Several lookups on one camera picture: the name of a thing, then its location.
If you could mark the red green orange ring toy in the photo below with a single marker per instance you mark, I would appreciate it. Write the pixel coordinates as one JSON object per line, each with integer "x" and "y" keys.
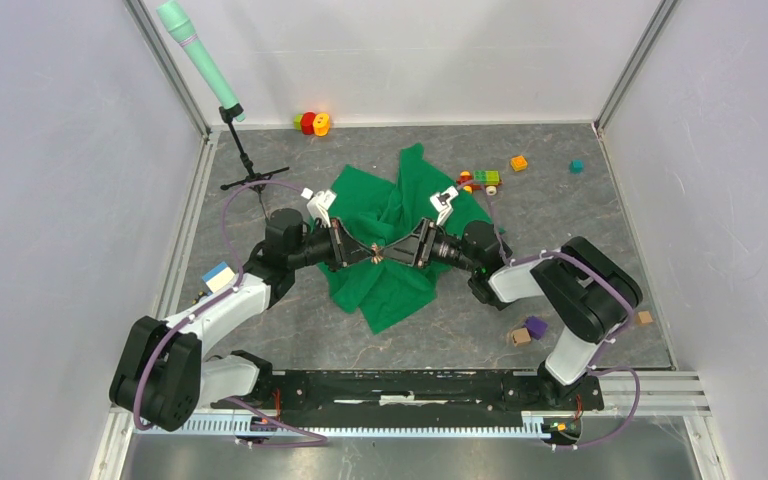
{"x": 313, "y": 123}

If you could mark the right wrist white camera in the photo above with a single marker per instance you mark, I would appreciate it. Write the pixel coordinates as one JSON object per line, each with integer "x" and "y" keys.
{"x": 442, "y": 202}

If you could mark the blue white block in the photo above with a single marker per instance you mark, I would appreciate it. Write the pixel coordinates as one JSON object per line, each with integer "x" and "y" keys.
{"x": 218, "y": 277}

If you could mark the tan wooden cube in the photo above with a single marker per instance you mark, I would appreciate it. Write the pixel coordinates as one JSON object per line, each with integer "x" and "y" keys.
{"x": 520, "y": 336}

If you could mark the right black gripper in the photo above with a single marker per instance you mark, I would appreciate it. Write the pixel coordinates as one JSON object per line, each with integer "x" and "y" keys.
{"x": 415, "y": 248}

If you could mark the mint green microphone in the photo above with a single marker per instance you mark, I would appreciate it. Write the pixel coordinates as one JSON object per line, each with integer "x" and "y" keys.
{"x": 182, "y": 30}

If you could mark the wrist white camera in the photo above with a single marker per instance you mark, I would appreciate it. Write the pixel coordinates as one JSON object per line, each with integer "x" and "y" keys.
{"x": 442, "y": 202}
{"x": 318, "y": 205}

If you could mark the brown wooden cube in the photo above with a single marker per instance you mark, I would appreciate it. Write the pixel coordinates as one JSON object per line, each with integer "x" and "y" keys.
{"x": 644, "y": 317}

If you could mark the black tripod stand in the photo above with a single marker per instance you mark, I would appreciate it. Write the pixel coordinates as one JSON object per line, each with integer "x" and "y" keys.
{"x": 249, "y": 166}

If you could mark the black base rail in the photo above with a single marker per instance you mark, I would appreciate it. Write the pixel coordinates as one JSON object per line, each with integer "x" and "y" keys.
{"x": 418, "y": 398}

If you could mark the silver flower brooch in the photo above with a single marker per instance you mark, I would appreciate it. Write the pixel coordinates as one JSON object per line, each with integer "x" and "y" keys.
{"x": 376, "y": 257}

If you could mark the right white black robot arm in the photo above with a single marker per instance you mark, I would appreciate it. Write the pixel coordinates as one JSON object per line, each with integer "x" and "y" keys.
{"x": 592, "y": 295}

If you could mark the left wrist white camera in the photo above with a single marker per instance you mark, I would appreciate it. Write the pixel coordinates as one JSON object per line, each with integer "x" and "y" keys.
{"x": 318, "y": 205}

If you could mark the purple cube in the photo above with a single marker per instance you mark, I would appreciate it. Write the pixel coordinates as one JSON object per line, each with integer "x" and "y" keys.
{"x": 536, "y": 327}

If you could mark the teal cube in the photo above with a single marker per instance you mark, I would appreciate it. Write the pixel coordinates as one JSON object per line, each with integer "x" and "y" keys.
{"x": 576, "y": 166}

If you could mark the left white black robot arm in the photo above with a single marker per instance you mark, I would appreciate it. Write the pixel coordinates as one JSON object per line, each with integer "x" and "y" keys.
{"x": 162, "y": 377}

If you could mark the green t-shirt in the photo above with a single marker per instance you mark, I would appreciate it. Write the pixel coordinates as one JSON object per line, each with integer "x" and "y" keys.
{"x": 379, "y": 211}

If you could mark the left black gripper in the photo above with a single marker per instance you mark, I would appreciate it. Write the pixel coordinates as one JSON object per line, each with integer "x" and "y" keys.
{"x": 345, "y": 249}

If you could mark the orange toy brick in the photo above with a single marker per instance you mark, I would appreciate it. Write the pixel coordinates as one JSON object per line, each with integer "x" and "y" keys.
{"x": 518, "y": 163}

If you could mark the colourful toy brick train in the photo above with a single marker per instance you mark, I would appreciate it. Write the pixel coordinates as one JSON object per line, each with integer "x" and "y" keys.
{"x": 480, "y": 180}

